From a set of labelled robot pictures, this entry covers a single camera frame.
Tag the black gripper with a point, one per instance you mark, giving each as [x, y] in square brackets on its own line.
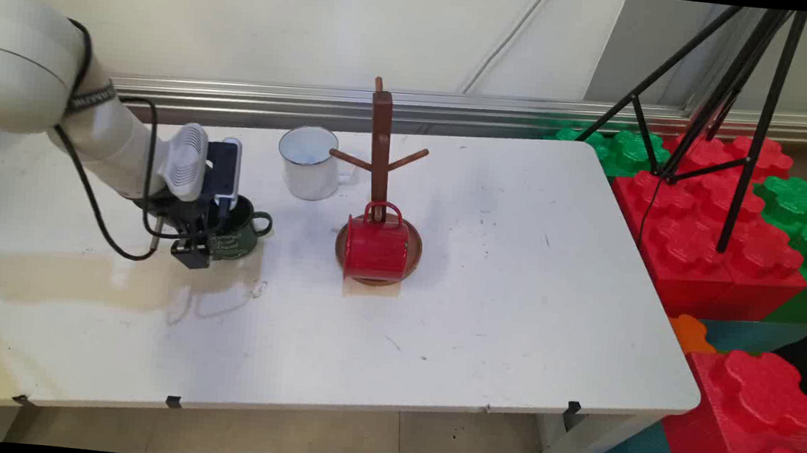
[188, 217]

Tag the dark green enamel mug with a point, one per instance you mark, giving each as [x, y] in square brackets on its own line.
[240, 240]

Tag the red speckled enamel mug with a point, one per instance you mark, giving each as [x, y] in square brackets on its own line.
[376, 249]

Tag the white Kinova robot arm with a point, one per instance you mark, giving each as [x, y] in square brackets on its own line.
[28, 60]

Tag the white vented wrist cover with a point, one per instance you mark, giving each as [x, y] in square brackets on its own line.
[185, 162]

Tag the white enamel mug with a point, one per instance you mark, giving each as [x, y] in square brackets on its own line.
[307, 176]

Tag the black table edge clip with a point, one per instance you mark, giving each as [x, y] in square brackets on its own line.
[174, 401]
[572, 408]
[21, 399]

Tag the wooden mug tree stand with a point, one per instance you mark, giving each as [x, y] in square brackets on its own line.
[381, 131]

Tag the green foam block, low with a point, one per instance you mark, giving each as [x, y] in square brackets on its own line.
[629, 152]

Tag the white table leg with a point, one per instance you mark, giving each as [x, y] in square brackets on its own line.
[588, 443]

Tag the red foam block under tripod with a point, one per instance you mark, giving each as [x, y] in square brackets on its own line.
[690, 249]

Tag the orange foam piece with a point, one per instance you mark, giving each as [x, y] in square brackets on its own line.
[690, 334]

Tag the black tripod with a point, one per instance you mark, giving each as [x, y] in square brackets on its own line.
[762, 132]

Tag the large red foam block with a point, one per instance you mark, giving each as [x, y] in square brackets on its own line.
[757, 398]

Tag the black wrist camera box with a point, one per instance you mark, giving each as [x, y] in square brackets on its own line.
[222, 167]

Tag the aluminium wall rail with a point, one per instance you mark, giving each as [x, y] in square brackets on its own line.
[456, 112]

